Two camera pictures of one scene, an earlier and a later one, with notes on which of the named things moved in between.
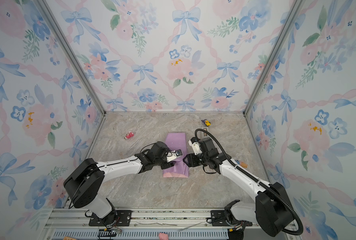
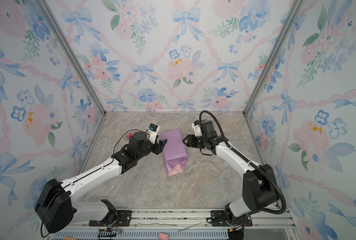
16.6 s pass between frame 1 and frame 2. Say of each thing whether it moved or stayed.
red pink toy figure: stayed
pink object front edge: stayed
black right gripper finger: moved
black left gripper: moved
